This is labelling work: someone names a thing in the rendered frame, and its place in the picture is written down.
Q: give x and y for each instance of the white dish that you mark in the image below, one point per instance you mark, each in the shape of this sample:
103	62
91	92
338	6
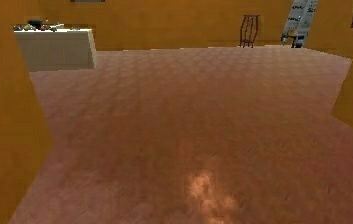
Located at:
58	25

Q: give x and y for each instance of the black pan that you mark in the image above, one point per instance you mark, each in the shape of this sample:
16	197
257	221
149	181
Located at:
35	23

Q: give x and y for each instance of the dark framed wall picture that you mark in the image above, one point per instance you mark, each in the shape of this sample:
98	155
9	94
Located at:
87	0

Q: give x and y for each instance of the white kitchen counter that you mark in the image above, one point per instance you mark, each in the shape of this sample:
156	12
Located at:
55	50

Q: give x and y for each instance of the red apple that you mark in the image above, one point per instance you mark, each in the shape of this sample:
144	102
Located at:
43	28

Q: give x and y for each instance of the dark wooden chair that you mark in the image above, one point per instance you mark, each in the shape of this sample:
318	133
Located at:
249	30

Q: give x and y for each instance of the green round fruit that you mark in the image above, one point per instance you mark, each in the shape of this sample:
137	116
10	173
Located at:
28	27

